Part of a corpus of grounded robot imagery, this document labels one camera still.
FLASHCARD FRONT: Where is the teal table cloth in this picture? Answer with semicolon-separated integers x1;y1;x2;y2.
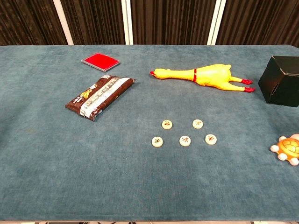
0;44;299;222

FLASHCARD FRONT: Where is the red ink pad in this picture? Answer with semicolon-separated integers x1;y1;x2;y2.
81;53;120;72

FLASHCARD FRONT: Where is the black cardboard box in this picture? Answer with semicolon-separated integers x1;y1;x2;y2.
257;55;299;108

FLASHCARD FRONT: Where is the orange turtle toy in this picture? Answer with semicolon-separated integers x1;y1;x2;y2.
270;133;299;167

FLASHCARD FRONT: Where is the brown snack packet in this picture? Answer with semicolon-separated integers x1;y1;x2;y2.
65;74;136;122

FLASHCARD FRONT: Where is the yellow rubber chicken toy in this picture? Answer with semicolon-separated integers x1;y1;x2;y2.
149;63;256;93

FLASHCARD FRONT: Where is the white partition frame post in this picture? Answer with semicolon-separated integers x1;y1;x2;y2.
121;0;134;45
206;0;227;46
52;0;74;46

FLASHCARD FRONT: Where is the dark brown pleated curtain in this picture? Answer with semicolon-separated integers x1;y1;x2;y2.
0;0;68;46
129;0;217;45
216;0;299;49
60;0;127;45

